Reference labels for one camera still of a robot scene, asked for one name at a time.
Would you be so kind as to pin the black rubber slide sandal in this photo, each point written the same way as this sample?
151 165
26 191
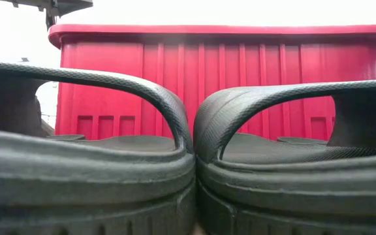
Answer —
305 189
77 182

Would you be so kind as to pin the red plastic bin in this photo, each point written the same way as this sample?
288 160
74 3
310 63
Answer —
207 65

